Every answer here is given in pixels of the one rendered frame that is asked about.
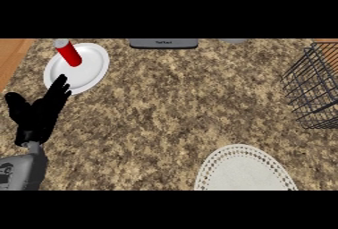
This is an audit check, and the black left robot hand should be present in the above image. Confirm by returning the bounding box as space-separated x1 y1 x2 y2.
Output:
4 73 72 148

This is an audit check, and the white lace placemat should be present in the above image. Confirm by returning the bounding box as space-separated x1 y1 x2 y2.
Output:
193 143 300 191

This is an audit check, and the white round plate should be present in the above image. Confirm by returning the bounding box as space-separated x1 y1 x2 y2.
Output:
43 42 111 96

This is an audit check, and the red can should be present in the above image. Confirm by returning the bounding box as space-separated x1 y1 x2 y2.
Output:
53 38 83 68

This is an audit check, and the dark grey flat appliance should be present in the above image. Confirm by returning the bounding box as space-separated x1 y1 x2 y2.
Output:
128 38 199 50

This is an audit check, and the grey round object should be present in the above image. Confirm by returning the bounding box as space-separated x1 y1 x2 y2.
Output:
218 38 248 45

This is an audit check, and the dark wire basket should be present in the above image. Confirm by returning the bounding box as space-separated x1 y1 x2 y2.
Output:
280 41 338 130

